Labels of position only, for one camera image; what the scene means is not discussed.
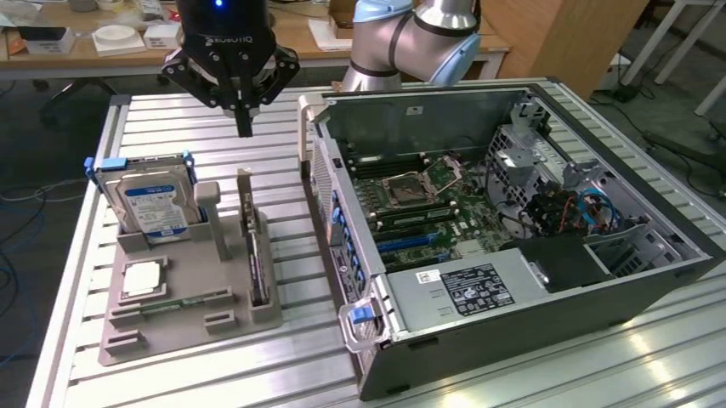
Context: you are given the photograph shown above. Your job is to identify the black chair base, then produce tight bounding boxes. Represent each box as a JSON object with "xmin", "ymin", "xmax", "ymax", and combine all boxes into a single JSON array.
[{"xmin": 35, "ymin": 78, "xmax": 123, "ymax": 127}]

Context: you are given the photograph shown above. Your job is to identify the metal socket cover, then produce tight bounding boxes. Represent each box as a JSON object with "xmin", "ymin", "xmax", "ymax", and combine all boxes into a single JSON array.
[{"xmin": 421, "ymin": 155, "xmax": 461, "ymax": 188}]

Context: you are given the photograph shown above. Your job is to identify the long wooden desk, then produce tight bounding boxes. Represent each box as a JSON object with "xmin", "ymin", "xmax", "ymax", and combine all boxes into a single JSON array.
[{"xmin": 0, "ymin": 0, "xmax": 511, "ymax": 82}]

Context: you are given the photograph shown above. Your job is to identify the small white labelled box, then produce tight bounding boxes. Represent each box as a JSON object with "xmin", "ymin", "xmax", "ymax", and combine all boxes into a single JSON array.
[{"xmin": 141, "ymin": 23, "xmax": 184, "ymax": 50}]

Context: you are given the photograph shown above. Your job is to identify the grey disk bay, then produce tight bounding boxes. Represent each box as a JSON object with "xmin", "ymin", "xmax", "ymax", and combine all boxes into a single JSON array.
[{"xmin": 583, "ymin": 220, "xmax": 681, "ymax": 277}]

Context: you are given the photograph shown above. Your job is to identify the green Dell motherboard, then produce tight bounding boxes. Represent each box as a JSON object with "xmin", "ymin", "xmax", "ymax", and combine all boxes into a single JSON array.
[{"xmin": 338, "ymin": 144, "xmax": 511, "ymax": 273}]

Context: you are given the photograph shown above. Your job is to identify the white box with black top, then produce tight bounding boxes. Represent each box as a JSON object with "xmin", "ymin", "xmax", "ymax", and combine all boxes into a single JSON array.
[{"xmin": 15, "ymin": 25, "xmax": 78, "ymax": 55}]

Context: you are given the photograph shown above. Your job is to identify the grey plastic parts rack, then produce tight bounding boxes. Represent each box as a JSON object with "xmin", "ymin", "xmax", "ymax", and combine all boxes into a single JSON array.
[{"xmin": 98, "ymin": 180, "xmax": 284, "ymax": 367}]

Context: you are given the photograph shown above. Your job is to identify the black Nvidia graphics card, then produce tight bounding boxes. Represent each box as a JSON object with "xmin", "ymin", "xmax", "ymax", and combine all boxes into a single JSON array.
[{"xmin": 234, "ymin": 167, "xmax": 274, "ymax": 308}]

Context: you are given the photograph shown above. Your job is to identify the open black PC case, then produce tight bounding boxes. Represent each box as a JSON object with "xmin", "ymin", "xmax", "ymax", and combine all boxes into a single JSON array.
[{"xmin": 297, "ymin": 76, "xmax": 726, "ymax": 403}]

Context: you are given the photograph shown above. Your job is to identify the green RAM stick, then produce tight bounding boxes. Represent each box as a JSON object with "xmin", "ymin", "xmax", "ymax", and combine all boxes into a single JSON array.
[{"xmin": 138, "ymin": 295, "xmax": 208, "ymax": 315}]

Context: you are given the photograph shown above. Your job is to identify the black RAM stick with label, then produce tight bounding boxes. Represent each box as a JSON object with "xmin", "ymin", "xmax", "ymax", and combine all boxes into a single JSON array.
[{"xmin": 376, "ymin": 207, "xmax": 458, "ymax": 229}]

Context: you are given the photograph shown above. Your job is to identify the blue expansion slot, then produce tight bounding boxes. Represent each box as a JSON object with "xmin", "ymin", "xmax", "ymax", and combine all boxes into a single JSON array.
[{"xmin": 376, "ymin": 232, "xmax": 441, "ymax": 252}]

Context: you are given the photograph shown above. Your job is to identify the white table frame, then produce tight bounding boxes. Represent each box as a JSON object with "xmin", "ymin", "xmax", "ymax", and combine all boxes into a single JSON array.
[{"xmin": 620, "ymin": 0, "xmax": 726, "ymax": 116}]

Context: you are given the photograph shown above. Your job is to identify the black stand base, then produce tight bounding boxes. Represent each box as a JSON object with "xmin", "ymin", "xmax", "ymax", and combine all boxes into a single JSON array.
[{"xmin": 643, "ymin": 129, "xmax": 726, "ymax": 171}]

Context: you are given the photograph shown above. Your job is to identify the grey power supply unit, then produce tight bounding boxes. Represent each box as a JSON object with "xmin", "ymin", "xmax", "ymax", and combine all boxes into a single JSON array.
[{"xmin": 384, "ymin": 248, "xmax": 548, "ymax": 332}]

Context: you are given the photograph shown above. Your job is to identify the black plastic cover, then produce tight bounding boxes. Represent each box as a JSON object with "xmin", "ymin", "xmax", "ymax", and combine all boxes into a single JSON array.
[{"xmin": 517, "ymin": 235, "xmax": 616, "ymax": 294}]

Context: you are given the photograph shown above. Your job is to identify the hard disk with blue caddy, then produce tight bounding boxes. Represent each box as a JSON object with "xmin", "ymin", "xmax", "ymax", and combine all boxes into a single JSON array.
[{"xmin": 82, "ymin": 150, "xmax": 197, "ymax": 246}]

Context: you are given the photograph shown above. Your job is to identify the silver chipset heatsink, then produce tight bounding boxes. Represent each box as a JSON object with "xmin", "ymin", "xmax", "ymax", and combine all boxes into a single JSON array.
[{"xmin": 452, "ymin": 241, "xmax": 488, "ymax": 258}]

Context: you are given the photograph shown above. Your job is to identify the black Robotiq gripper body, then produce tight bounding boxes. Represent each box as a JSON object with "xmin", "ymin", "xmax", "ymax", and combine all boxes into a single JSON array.
[{"xmin": 174, "ymin": 0, "xmax": 280, "ymax": 119}]

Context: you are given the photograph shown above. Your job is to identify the metal drive cage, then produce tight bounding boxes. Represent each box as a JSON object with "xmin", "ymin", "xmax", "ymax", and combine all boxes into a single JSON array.
[{"xmin": 486, "ymin": 97, "xmax": 573, "ymax": 205}]

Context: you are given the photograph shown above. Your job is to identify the stack of white papers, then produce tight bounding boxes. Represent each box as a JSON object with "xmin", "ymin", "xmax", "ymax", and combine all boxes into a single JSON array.
[{"xmin": 308, "ymin": 19, "xmax": 356, "ymax": 52}]

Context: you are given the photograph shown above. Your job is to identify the blue wire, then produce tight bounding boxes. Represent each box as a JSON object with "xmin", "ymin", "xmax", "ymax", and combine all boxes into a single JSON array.
[{"xmin": 575, "ymin": 189, "xmax": 624, "ymax": 235}]

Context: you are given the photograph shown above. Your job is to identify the wooden cabinet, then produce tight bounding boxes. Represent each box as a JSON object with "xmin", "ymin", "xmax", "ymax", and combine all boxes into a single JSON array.
[{"xmin": 497, "ymin": 0, "xmax": 651, "ymax": 101}]

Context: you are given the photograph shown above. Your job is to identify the CPU socket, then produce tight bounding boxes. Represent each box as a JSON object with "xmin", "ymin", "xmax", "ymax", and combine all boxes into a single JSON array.
[{"xmin": 381, "ymin": 173, "xmax": 434, "ymax": 209}]

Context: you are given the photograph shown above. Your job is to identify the silver CPU chip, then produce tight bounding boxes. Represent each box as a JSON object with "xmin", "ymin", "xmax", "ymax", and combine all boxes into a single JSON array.
[{"xmin": 121, "ymin": 263, "xmax": 162, "ymax": 298}]

